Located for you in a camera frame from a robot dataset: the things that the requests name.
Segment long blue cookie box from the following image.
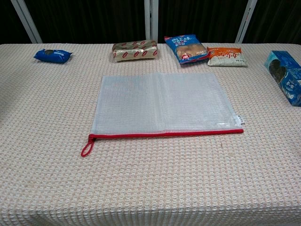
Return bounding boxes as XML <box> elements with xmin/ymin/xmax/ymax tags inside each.
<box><xmin>263</xmin><ymin>50</ymin><xmax>301</xmax><ymax>107</ymax></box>

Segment white slanted frame pole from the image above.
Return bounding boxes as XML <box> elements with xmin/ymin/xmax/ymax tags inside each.
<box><xmin>235</xmin><ymin>0</ymin><xmax>258</xmax><ymax>44</ymax></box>
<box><xmin>10</xmin><ymin>0</ymin><xmax>43</xmax><ymax>44</ymax></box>

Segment beige woven tablecloth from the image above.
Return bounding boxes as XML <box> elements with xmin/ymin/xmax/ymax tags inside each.
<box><xmin>0</xmin><ymin>43</ymin><xmax>301</xmax><ymax>226</ymax></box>

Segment white vertical frame pole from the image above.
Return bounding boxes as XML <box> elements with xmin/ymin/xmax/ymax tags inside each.
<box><xmin>143</xmin><ymin>0</ymin><xmax>159</xmax><ymax>44</ymax></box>

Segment blue bread snack bag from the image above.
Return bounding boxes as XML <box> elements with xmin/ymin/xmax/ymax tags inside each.
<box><xmin>164</xmin><ymin>34</ymin><xmax>211</xmax><ymax>65</ymax></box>

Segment small blue cookie pack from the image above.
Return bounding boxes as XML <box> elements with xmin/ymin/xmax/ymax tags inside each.
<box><xmin>33</xmin><ymin>48</ymin><xmax>73</xmax><ymax>64</ymax></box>

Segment black curtain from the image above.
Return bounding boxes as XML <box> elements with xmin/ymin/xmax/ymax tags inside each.
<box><xmin>0</xmin><ymin>0</ymin><xmax>301</xmax><ymax>45</ymax></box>

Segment clear zip bag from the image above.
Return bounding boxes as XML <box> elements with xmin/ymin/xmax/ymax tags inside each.
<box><xmin>80</xmin><ymin>73</ymin><xmax>246</xmax><ymax>158</ymax></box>

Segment orange snack packet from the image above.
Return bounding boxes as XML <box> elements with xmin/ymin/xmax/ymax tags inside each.
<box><xmin>206</xmin><ymin>46</ymin><xmax>248</xmax><ymax>67</ymax></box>

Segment gold red-print snack pack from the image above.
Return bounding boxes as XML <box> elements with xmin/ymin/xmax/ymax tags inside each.
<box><xmin>111</xmin><ymin>40</ymin><xmax>158</xmax><ymax>62</ymax></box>

